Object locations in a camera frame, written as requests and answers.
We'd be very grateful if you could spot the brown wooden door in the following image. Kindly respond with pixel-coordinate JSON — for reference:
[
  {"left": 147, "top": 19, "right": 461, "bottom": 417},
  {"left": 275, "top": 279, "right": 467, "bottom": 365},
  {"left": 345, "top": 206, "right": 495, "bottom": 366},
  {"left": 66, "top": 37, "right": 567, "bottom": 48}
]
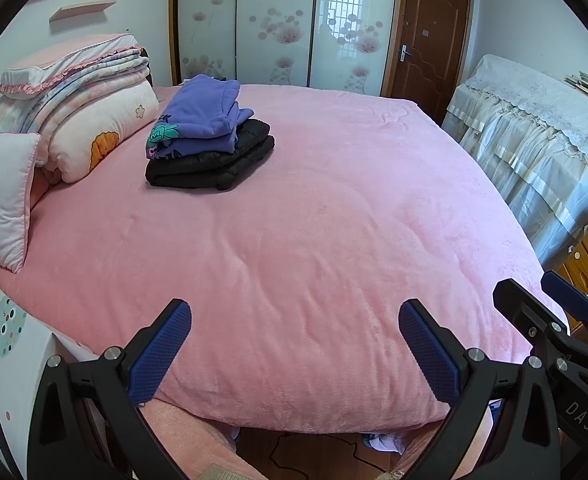
[{"left": 381, "top": 0, "right": 475, "bottom": 126}]

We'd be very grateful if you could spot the pink wall shelf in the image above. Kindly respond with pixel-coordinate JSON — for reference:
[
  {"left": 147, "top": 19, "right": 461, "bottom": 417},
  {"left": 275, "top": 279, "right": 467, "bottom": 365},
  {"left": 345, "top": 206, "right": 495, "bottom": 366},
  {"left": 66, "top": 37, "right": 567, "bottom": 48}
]
[{"left": 49, "top": 1, "right": 117, "bottom": 22}]

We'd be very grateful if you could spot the white cartoon print quilt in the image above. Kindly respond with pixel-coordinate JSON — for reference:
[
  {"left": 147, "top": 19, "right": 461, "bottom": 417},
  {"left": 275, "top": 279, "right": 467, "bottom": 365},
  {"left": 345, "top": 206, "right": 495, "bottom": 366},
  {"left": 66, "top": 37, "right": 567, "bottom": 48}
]
[{"left": 36, "top": 80, "right": 161, "bottom": 184}]

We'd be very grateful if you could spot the folded pastel quilt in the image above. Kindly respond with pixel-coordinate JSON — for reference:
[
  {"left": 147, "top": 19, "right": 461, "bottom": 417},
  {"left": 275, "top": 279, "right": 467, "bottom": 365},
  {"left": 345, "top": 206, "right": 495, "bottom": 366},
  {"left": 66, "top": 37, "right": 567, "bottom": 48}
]
[{"left": 0, "top": 47, "right": 151, "bottom": 136}]

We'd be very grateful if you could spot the white cartoon print bed frame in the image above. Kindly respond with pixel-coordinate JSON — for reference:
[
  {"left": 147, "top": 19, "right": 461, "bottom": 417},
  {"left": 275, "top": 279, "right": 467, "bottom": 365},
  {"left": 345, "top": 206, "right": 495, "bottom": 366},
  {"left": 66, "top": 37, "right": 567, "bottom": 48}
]
[{"left": 0, "top": 267, "right": 105, "bottom": 480}]

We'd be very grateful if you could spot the floral sliding wardrobe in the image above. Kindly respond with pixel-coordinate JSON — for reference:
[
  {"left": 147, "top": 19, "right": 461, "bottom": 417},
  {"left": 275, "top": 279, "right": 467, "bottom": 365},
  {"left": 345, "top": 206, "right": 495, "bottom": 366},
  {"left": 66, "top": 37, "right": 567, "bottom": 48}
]
[{"left": 169, "top": 0, "right": 405, "bottom": 96}]

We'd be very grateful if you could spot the pink frilled pillow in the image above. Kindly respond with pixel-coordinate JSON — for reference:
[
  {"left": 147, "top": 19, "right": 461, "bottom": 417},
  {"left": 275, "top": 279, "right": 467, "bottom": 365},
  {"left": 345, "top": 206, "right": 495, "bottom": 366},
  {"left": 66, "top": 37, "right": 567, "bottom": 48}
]
[{"left": 0, "top": 34, "right": 142, "bottom": 100}]

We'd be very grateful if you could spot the white printed cushion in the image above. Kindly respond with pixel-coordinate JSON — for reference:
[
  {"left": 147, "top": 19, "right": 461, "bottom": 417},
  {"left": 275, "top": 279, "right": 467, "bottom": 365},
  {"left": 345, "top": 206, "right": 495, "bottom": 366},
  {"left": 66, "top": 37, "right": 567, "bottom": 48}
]
[{"left": 0, "top": 131, "right": 42, "bottom": 274}]

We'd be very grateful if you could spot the black floor cable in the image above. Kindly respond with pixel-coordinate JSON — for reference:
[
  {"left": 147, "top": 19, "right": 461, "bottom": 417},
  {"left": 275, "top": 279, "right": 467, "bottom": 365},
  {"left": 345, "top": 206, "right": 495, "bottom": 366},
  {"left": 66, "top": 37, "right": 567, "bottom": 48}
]
[{"left": 268, "top": 432, "right": 390, "bottom": 476}]

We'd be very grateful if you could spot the person's beige knit sweater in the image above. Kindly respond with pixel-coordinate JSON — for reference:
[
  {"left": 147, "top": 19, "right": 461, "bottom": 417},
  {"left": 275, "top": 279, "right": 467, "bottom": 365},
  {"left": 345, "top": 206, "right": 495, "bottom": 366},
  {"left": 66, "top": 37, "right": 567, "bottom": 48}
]
[{"left": 194, "top": 462, "right": 257, "bottom": 480}]

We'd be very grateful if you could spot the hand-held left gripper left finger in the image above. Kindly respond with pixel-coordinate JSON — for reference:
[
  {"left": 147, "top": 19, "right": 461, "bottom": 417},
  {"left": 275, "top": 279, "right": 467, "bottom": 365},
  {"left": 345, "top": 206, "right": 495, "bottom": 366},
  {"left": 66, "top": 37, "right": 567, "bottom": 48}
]
[{"left": 26, "top": 298, "right": 193, "bottom": 480}]

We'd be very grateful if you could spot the white blue cloth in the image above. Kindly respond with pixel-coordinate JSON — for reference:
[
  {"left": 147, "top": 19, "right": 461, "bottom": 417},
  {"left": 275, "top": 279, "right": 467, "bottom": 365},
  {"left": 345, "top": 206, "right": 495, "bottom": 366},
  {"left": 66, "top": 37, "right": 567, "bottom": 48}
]
[{"left": 364, "top": 432, "right": 407, "bottom": 456}]

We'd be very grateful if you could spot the purple printed hoodie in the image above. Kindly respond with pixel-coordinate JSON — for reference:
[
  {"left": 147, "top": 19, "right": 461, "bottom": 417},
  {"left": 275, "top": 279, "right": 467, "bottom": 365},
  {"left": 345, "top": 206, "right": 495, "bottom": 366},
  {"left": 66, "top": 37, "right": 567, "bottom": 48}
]
[{"left": 145, "top": 74, "right": 256, "bottom": 161}]

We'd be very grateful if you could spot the brown wooden headboard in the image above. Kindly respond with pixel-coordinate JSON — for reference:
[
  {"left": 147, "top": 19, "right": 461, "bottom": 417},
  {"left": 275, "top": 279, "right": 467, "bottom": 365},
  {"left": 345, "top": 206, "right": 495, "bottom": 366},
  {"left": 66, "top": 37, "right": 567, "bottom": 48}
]
[{"left": 139, "top": 46, "right": 156, "bottom": 88}]

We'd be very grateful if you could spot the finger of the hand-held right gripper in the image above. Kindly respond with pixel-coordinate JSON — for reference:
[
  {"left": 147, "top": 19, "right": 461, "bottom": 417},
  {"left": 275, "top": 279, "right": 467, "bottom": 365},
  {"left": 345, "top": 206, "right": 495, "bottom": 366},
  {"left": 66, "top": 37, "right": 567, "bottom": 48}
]
[
  {"left": 492, "top": 278, "right": 582, "bottom": 376},
  {"left": 540, "top": 270, "right": 588, "bottom": 341}
]

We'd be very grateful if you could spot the black puffer jacket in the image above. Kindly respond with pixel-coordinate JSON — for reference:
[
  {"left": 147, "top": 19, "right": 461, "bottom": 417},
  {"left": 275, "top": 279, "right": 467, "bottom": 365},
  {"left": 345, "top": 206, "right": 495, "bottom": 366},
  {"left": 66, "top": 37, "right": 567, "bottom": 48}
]
[{"left": 145, "top": 119, "right": 276, "bottom": 192}]

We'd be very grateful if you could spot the person's left leg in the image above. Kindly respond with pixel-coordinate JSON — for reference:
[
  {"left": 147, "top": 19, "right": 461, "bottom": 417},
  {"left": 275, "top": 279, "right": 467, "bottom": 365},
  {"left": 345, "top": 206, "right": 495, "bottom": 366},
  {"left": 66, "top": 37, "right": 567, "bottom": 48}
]
[{"left": 139, "top": 399, "right": 275, "bottom": 480}]

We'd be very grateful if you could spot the pink bed blanket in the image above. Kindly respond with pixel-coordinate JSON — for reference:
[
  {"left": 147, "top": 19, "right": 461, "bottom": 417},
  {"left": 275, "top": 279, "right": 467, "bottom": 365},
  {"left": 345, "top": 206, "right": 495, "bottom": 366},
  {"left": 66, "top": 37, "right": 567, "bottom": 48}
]
[{"left": 0, "top": 84, "right": 570, "bottom": 433}]

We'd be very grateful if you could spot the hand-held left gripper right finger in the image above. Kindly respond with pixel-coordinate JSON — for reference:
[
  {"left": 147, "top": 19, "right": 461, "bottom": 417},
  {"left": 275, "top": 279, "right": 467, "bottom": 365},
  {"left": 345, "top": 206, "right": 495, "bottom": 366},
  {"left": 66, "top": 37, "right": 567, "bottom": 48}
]
[{"left": 398, "top": 298, "right": 562, "bottom": 480}]

